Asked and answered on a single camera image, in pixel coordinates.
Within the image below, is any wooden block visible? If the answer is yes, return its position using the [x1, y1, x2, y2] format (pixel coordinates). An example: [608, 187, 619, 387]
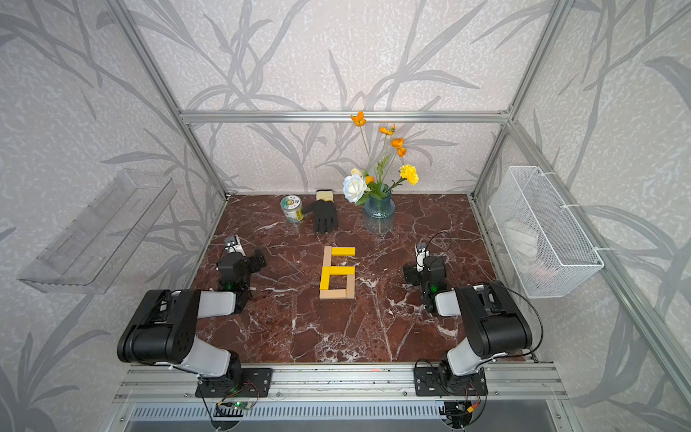
[322, 246, 332, 267]
[320, 289, 348, 300]
[345, 274, 356, 299]

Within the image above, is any yellow block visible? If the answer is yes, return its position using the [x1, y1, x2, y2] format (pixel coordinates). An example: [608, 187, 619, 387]
[331, 247, 356, 257]
[327, 266, 356, 276]
[320, 266, 330, 291]

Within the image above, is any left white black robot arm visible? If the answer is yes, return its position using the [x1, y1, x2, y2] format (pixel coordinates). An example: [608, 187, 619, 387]
[116, 249, 266, 382]

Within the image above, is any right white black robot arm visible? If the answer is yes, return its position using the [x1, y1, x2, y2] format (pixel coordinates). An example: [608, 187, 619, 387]
[402, 251, 533, 380]

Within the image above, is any green tin can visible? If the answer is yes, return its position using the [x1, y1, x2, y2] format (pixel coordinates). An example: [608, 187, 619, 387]
[280, 195, 304, 223]

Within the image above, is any white cloth in basket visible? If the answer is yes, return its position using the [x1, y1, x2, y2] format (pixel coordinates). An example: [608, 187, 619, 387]
[503, 218, 557, 284]

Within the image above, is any glass vase with flowers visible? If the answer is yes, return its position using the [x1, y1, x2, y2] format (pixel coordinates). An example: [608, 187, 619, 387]
[343, 111, 419, 238]

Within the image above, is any black glove on stand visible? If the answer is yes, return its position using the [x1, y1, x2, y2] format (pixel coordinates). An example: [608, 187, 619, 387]
[303, 189, 338, 234]

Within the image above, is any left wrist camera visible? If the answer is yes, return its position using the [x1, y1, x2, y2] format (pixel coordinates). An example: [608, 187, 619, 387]
[224, 235, 245, 256]

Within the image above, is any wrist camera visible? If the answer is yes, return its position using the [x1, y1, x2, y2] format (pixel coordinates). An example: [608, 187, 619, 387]
[224, 235, 245, 256]
[415, 243, 429, 273]

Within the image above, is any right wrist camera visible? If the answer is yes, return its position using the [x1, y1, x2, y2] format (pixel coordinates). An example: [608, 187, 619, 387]
[415, 243, 429, 273]

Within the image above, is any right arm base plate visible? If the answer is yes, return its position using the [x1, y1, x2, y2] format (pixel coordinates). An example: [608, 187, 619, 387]
[413, 365, 489, 397]

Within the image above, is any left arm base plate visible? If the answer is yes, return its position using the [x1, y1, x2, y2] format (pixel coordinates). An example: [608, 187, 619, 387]
[195, 367, 273, 399]

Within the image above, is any white wire basket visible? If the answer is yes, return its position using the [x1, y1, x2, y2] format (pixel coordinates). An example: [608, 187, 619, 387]
[489, 166, 605, 299]

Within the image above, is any aluminium front rail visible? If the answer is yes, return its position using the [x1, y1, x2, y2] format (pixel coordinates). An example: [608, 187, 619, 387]
[113, 362, 568, 403]

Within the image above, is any clear acrylic wall shelf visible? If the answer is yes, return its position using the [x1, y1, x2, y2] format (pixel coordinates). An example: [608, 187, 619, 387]
[18, 169, 176, 294]

